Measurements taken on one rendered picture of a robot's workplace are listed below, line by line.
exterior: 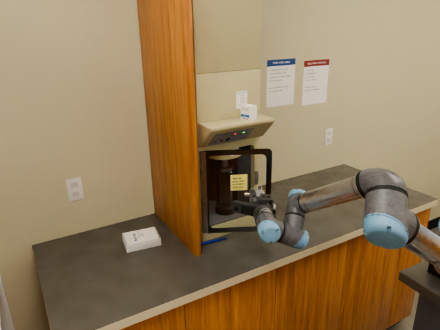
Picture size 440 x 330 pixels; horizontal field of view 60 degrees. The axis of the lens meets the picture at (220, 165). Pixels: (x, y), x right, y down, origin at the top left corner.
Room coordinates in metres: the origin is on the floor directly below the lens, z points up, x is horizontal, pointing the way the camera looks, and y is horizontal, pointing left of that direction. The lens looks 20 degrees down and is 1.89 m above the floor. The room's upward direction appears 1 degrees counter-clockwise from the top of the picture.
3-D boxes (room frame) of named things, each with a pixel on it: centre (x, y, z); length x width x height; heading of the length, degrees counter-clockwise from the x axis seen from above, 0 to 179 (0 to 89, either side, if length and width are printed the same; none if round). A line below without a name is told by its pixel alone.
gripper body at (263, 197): (1.39, -0.17, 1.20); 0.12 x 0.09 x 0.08; 3
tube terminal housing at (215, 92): (1.75, 0.01, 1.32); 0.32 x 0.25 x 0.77; 120
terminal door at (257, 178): (1.57, -0.07, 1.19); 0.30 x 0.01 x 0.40; 93
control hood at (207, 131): (1.59, -0.08, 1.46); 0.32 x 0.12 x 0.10; 120
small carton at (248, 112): (1.62, -0.13, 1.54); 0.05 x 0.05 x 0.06; 46
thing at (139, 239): (1.57, 0.37, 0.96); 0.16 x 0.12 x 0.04; 112
